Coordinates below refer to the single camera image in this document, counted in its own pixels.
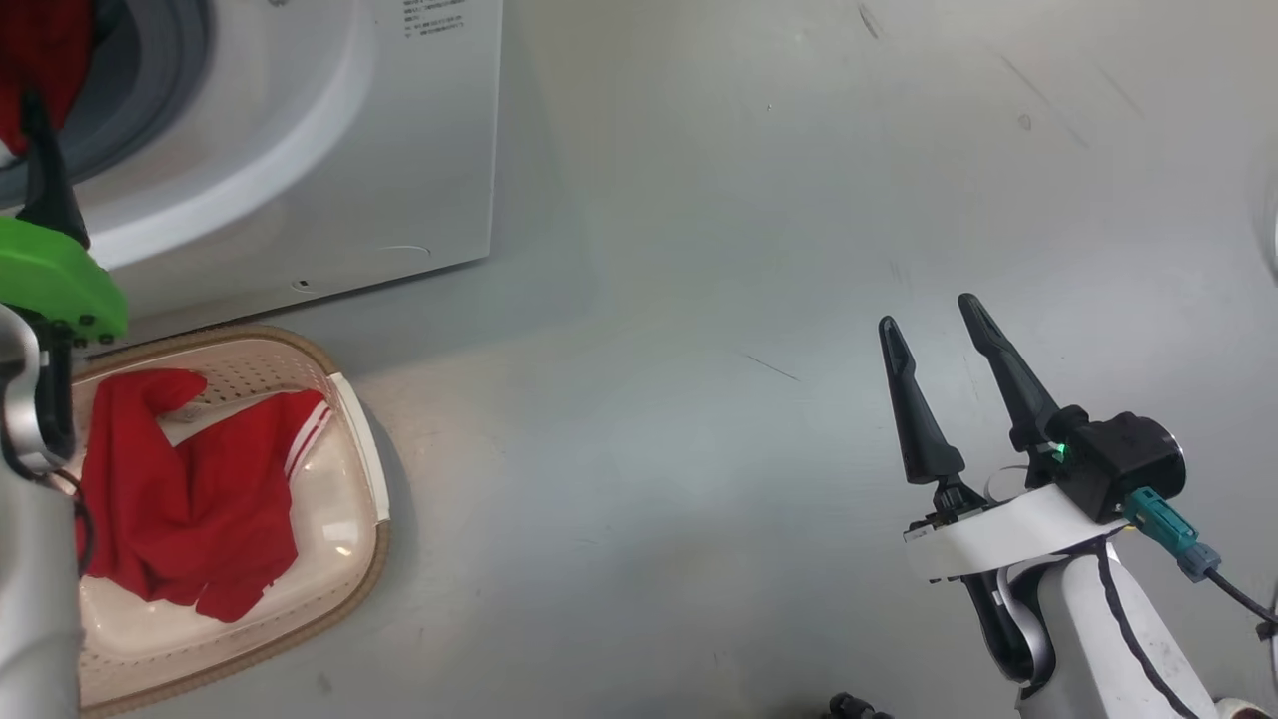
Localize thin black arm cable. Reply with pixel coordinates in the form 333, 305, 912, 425
45, 467, 98, 578
1095, 544, 1214, 719

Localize right camera cable teal plug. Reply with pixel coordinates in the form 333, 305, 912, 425
1123, 487, 1278, 640

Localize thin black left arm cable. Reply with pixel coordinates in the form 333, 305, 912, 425
45, 467, 98, 578

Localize red shorts with white stripes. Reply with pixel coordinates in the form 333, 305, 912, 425
75, 367, 333, 624

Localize cream perforated laundry basket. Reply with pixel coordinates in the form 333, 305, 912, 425
60, 323, 392, 715

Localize white front-load washing machine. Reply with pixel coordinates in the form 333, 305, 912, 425
0, 0, 503, 331

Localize round white drain filter cover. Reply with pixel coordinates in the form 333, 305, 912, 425
290, 245, 432, 293

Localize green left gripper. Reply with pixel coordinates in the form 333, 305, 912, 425
0, 90, 131, 462

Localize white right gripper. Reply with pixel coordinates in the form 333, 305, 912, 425
878, 293, 1131, 692

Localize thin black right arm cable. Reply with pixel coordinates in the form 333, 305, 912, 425
1095, 544, 1214, 719

